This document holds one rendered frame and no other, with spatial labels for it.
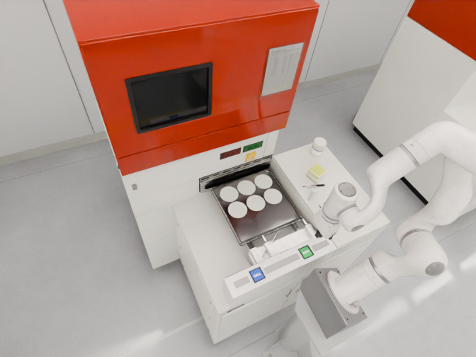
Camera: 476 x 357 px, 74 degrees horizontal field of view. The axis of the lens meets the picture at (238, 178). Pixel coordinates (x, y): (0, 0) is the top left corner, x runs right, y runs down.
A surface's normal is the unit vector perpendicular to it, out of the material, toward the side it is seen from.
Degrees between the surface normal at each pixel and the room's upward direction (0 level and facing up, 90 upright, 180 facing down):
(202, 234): 0
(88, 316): 0
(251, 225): 0
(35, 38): 90
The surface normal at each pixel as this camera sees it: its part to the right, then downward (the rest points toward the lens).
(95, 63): 0.44, 0.74
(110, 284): 0.09, -0.60
